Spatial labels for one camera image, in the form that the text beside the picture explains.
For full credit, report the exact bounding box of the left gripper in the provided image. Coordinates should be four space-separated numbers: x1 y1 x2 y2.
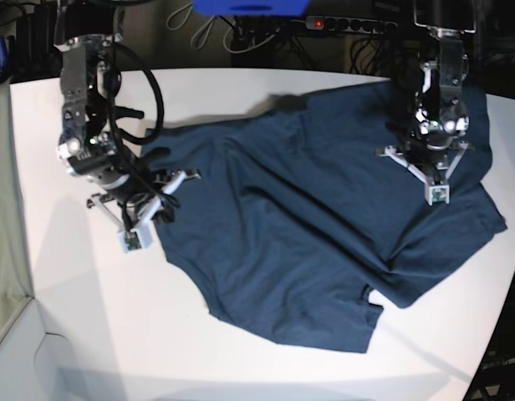
375 140 473 186

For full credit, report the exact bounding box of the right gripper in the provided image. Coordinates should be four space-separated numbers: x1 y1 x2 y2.
86 169 201 231

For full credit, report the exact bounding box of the dark blue t-shirt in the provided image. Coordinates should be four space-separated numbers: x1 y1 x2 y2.
156 82 506 353

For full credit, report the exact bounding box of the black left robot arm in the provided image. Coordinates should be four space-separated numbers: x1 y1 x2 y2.
378 1 477 205

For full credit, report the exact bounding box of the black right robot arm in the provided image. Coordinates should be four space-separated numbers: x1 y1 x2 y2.
54 1 180 233

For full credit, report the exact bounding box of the grey-green fabric curtain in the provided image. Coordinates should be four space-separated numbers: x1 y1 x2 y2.
0 83 33 345

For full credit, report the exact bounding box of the black power strip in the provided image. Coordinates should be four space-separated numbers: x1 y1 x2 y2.
304 16 398 34

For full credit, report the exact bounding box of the blue plastic bin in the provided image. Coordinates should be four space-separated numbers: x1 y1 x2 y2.
192 0 309 16

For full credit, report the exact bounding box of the blue cylinder object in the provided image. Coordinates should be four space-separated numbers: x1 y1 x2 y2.
0 35 9 69

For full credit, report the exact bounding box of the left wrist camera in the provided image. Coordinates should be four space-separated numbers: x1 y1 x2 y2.
425 184 450 206

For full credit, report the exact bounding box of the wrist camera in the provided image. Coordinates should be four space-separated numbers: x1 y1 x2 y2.
117 226 153 254
425 184 450 206

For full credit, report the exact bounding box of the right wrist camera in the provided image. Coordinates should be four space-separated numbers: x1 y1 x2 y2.
117 226 153 254

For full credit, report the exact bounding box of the white cable loop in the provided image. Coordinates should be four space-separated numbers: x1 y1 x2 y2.
166 8 233 51

